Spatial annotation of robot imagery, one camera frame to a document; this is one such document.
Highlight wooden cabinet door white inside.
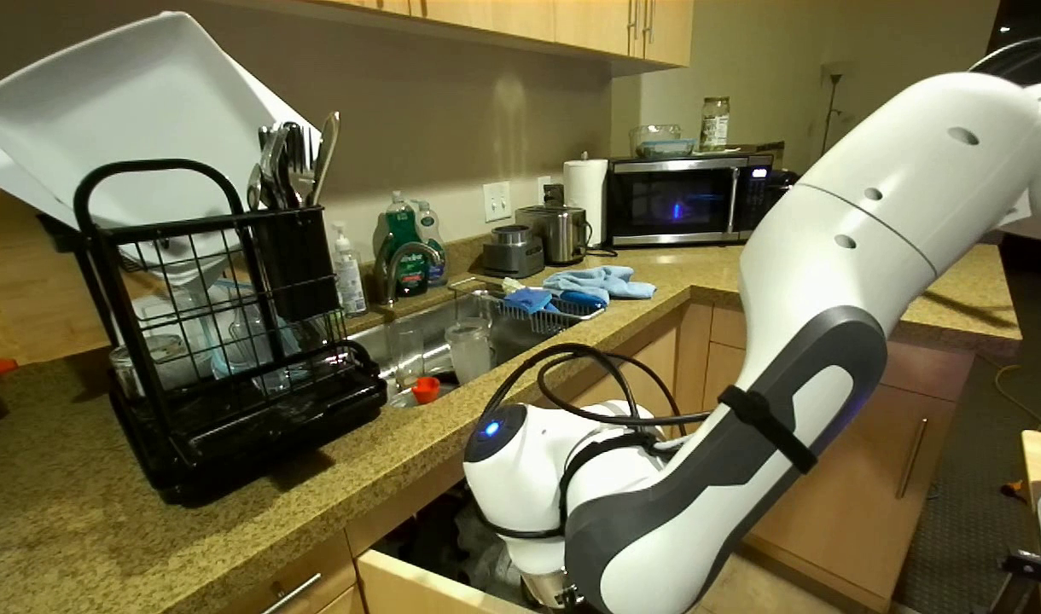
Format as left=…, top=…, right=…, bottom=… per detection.
left=360, top=547, right=526, bottom=614

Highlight wooden peninsula cabinet door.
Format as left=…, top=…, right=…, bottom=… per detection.
left=745, top=338, right=979, bottom=612

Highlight small silver container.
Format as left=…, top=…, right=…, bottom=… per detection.
left=490, top=223, right=551, bottom=280

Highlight blue cloth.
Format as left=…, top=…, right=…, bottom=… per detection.
left=499, top=264, right=660, bottom=320

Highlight clear drinking glass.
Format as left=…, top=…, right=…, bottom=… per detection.
left=445, top=320, right=494, bottom=386

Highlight steel kitchen sink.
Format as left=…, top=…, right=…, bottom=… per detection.
left=351, top=288, right=581, bottom=410

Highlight clear blue soap bottle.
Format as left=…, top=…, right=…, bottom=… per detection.
left=415, top=202, right=451, bottom=288

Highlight small red sink item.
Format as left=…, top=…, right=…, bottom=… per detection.
left=410, top=372, right=445, bottom=410

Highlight white paper towel roll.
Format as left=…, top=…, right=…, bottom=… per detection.
left=560, top=152, right=610, bottom=234

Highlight green dish soap bottle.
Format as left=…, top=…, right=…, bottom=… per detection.
left=371, top=190, right=434, bottom=300

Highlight small white bottle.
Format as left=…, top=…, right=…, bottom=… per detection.
left=327, top=224, right=371, bottom=318

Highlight black steel microwave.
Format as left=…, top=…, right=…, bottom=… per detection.
left=605, top=152, right=803, bottom=248

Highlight glass bowl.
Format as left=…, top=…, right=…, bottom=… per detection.
left=633, top=119, right=696, bottom=161

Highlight wooden spoon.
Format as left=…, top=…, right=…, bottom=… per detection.
left=311, top=109, right=346, bottom=210

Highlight glass jar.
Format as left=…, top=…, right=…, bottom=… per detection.
left=696, top=95, right=733, bottom=152

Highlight metal utensils bunch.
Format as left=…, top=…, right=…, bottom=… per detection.
left=247, top=119, right=318, bottom=216

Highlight wooden upper cabinets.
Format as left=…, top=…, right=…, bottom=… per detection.
left=311, top=0, right=701, bottom=67

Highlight clear glass container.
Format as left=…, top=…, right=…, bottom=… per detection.
left=121, top=232, right=274, bottom=389

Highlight wooden drawer stack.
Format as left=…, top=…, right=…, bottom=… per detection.
left=200, top=527, right=369, bottom=614

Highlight white square plate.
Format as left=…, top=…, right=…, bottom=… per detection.
left=0, top=11, right=325, bottom=232
left=0, top=134, right=80, bottom=232

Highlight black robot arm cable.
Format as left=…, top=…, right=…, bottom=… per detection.
left=483, top=341, right=721, bottom=458

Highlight white light switch plate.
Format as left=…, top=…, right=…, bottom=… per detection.
left=483, top=179, right=517, bottom=224

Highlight black wire dish rack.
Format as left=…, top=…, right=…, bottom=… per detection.
left=72, top=156, right=392, bottom=506

